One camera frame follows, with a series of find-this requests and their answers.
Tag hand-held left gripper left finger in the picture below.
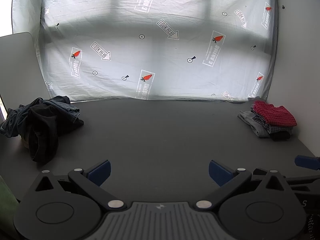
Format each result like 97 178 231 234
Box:
34 159 127 210

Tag printed grey backdrop cloth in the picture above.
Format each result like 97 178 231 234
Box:
12 0 279 104

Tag red checkered cloth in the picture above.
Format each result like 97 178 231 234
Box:
251 100 297 127

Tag grey rounded panel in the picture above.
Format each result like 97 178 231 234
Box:
0 32 50 114

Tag blue denim jeans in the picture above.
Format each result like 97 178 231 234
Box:
0 95 81 138

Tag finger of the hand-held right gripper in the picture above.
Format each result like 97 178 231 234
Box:
294 155 320 172

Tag blue grey plaid cloth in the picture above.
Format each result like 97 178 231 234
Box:
252 114 293 134

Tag light grey garment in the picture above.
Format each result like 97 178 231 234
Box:
237 110 273 138

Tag small black folded cloth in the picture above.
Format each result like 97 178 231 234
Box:
271 130 292 141

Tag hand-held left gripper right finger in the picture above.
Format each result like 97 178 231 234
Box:
194 159 292 210

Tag black garment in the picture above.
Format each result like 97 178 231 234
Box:
27 104 84 165

